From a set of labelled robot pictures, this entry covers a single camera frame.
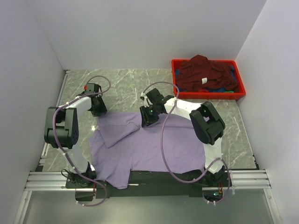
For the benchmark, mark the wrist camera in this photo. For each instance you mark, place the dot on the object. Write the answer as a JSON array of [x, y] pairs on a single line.
[[92, 88], [154, 95]]

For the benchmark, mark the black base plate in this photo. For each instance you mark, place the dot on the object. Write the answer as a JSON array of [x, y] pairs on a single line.
[[143, 183]]

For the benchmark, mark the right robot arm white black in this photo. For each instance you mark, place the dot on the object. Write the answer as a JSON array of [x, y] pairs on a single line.
[[208, 126]]

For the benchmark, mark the lavender t shirt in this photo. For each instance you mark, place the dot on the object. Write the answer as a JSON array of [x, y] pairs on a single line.
[[120, 144]]

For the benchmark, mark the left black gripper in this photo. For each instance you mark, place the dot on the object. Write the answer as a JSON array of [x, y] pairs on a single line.
[[102, 109]]

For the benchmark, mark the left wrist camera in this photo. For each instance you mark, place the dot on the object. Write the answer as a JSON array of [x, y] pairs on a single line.
[[92, 88]]

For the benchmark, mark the dark red t shirt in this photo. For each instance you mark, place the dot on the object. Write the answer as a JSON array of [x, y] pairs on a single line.
[[199, 73]]

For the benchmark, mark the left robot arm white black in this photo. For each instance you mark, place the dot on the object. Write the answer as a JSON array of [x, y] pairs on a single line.
[[62, 132]]

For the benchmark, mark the aluminium front rail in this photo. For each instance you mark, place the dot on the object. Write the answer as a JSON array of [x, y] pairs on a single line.
[[240, 179]]

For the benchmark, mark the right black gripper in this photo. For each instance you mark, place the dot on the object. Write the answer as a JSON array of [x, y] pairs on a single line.
[[146, 120]]

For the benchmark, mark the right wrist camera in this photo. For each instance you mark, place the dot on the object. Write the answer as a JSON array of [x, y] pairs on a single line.
[[154, 95]]

